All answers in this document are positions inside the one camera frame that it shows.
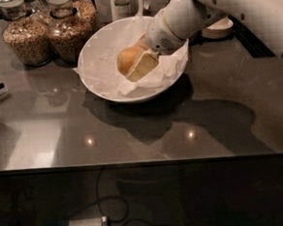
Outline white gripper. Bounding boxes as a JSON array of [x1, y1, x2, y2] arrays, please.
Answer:
[[126, 18, 186, 82]]

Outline orange fruit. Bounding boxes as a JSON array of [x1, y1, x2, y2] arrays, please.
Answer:
[[116, 47, 143, 76]]

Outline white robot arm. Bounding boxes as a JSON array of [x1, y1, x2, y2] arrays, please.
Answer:
[[138, 0, 283, 61]]

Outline white bowl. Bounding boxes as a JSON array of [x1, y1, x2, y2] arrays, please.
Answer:
[[73, 13, 193, 108]]

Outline clear glass bottle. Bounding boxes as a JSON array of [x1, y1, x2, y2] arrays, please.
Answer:
[[114, 0, 131, 19]]

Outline white paper liner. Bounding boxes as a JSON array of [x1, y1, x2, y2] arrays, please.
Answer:
[[69, 12, 193, 104]]

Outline rear glass grain jar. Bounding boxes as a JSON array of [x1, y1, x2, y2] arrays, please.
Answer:
[[73, 0, 97, 30]]

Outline glass grain jar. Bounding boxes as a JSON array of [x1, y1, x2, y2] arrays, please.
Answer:
[[46, 0, 92, 64], [0, 0, 52, 67], [73, 0, 97, 30]]

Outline middle glass grain jar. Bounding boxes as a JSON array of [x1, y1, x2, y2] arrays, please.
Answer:
[[46, 0, 92, 64]]

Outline right stack of paper cups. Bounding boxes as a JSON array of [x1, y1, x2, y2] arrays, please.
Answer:
[[201, 16, 234, 39]]

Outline black rubber mat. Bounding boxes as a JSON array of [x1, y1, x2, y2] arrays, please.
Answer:
[[229, 16, 274, 58]]

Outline left glass grain jar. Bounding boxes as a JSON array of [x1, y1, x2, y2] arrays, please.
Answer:
[[0, 0, 52, 67]]

